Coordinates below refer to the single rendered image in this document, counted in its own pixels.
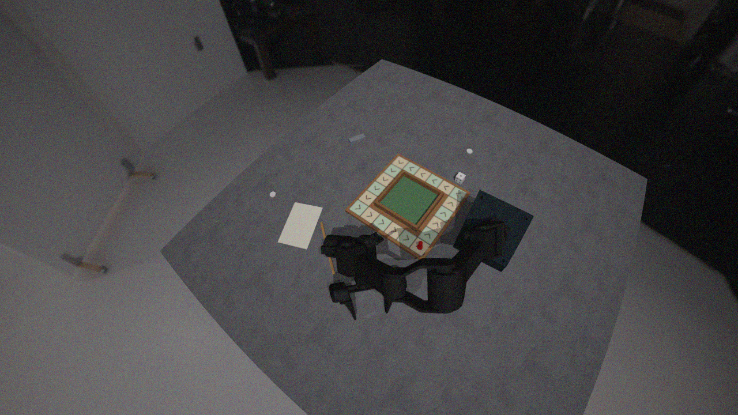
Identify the beige flat rectangular panel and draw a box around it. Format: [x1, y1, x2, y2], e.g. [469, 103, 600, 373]
[278, 202, 323, 250]

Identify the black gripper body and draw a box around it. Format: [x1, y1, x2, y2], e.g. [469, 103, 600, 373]
[329, 276, 374, 303]

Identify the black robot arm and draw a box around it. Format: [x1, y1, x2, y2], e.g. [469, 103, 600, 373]
[321, 215, 511, 314]

